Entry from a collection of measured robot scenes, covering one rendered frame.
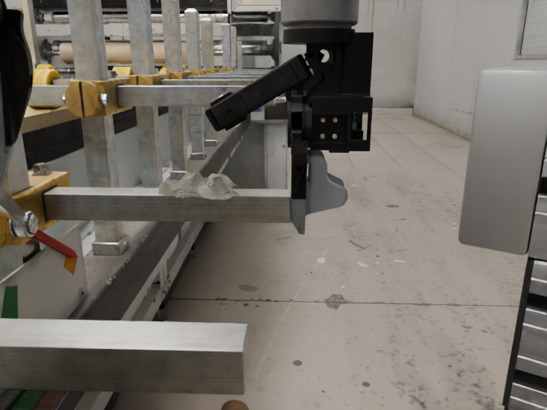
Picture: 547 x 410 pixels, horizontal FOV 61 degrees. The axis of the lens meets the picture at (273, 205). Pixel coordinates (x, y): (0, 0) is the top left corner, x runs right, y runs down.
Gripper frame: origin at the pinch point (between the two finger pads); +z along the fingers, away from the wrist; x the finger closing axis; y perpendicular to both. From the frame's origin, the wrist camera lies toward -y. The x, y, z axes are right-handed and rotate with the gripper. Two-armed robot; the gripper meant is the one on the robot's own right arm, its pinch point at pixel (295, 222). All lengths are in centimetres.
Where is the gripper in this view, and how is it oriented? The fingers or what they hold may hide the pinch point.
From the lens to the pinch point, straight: 51.9
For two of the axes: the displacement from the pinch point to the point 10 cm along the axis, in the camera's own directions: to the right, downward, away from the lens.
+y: 10.0, 0.1, -0.4
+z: 0.0, 9.6, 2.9
